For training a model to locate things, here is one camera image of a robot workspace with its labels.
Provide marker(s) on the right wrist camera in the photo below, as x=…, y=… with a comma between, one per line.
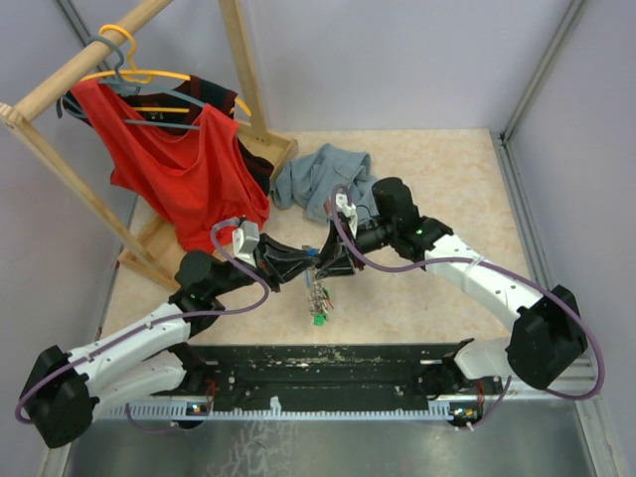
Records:
x=348, y=211

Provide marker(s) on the wooden clothes rack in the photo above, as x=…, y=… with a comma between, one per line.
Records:
x=186, y=34

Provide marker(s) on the teal hanger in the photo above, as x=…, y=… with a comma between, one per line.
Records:
x=119, y=84

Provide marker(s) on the blue denim shirt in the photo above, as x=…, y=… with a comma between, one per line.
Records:
x=308, y=181

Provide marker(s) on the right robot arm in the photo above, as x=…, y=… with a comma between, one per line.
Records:
x=545, y=333

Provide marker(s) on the red tank top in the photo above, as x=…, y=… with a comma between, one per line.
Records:
x=192, y=178

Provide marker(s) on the aluminium corner post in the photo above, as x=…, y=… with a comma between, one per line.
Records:
x=79, y=25
x=565, y=28

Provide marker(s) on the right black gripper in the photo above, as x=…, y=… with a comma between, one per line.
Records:
x=338, y=255

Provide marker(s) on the yellow hanger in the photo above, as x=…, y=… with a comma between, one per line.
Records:
x=145, y=78

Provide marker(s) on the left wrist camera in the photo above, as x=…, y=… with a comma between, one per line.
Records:
x=245, y=241

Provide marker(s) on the right aluminium corner post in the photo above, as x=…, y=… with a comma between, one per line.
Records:
x=565, y=28

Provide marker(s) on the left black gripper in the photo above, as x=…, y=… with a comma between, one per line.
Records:
x=278, y=262

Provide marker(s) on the aluminium frame rail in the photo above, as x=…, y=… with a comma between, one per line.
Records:
x=573, y=380

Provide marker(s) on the bunch of keys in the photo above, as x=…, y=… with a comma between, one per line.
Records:
x=319, y=301

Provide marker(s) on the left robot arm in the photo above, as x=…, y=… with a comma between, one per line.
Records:
x=67, y=391

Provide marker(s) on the left aluminium corner post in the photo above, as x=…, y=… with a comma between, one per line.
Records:
x=79, y=25

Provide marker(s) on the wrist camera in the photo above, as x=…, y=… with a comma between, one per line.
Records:
x=348, y=211
x=245, y=241

